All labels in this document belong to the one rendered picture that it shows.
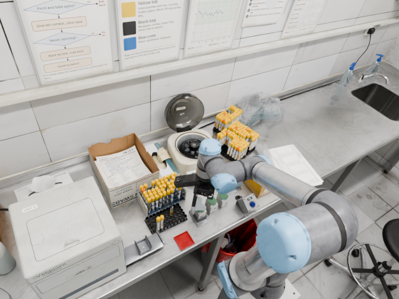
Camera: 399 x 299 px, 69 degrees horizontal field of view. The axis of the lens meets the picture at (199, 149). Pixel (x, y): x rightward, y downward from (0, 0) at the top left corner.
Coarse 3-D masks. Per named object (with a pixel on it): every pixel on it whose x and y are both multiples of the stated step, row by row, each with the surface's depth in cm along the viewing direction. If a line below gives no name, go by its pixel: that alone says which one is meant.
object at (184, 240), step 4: (184, 232) 127; (176, 236) 125; (180, 236) 126; (184, 236) 126; (188, 236) 126; (176, 240) 124; (180, 240) 124; (184, 240) 124; (188, 240) 125; (192, 240) 124; (180, 244) 123; (184, 244) 123; (188, 244) 123; (192, 244) 123; (180, 248) 121; (184, 248) 121
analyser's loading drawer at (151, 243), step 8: (144, 240) 118; (152, 240) 119; (160, 240) 119; (128, 248) 115; (136, 248) 116; (144, 248) 116; (152, 248) 116; (128, 256) 113; (136, 256) 113; (128, 264) 111
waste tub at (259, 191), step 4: (248, 180) 147; (252, 180) 143; (248, 184) 148; (252, 184) 144; (256, 184) 141; (248, 188) 149; (252, 188) 145; (256, 188) 142; (260, 188) 140; (264, 188) 140; (252, 192) 147; (256, 192) 143; (260, 192) 141; (264, 192) 144; (268, 192) 148; (256, 196) 145; (260, 196) 145
